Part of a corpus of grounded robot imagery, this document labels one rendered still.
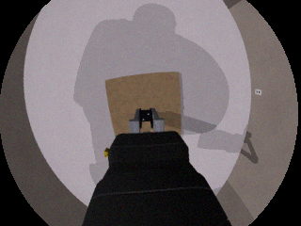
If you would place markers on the brown square mat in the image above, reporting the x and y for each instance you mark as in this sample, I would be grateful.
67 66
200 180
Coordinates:
160 91

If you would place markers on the yellow die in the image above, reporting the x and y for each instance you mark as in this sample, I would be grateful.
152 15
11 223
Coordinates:
105 152

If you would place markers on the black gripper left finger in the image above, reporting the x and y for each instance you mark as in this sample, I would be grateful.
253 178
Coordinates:
136 124

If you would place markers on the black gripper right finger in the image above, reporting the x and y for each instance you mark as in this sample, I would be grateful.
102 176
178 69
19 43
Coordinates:
158 124

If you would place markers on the black die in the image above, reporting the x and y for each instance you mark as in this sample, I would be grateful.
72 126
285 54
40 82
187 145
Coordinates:
145 115

